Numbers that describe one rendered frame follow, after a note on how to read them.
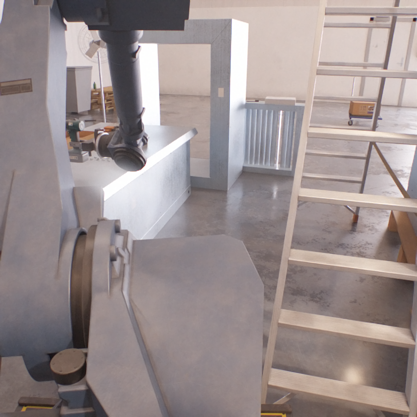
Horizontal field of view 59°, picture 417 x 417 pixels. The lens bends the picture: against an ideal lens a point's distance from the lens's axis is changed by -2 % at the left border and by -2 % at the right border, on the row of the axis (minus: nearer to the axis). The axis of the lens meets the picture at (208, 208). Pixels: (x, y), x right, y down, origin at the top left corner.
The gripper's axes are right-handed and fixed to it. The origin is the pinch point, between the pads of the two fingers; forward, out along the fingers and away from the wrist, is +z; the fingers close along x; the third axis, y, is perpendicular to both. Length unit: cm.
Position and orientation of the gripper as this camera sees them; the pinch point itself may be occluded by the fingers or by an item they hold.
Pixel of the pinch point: (76, 143)
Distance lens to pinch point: 223.9
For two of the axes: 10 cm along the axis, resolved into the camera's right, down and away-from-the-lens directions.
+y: -0.1, 9.2, 3.9
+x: 3.1, -3.7, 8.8
